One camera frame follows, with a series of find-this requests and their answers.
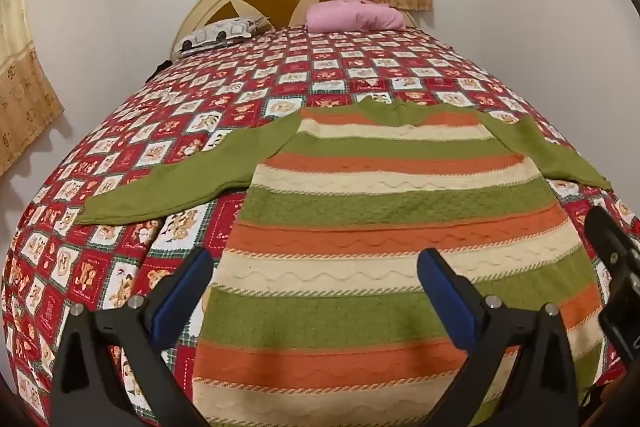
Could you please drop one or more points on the white patterned pillow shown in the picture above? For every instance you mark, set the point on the white patterned pillow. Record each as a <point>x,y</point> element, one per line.
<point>220,34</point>

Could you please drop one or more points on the striped green orange knit sweater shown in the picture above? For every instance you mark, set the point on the striped green orange knit sweater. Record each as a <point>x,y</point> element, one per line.
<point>350,207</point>

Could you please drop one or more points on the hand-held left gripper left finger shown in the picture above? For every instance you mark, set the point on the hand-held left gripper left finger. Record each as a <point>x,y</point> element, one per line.
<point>186,292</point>

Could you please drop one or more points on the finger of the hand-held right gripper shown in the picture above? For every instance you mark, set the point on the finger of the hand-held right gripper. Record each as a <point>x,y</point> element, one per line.
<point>607,237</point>

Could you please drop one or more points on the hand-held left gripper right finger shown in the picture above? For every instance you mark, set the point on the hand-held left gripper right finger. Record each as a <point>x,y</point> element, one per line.
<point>442,289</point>

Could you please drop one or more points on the red printed patchwork quilt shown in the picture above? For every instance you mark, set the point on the red printed patchwork quilt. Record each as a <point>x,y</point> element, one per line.
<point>250,72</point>

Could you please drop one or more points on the pink pillow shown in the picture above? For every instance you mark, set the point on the pink pillow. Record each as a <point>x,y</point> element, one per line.
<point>350,17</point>

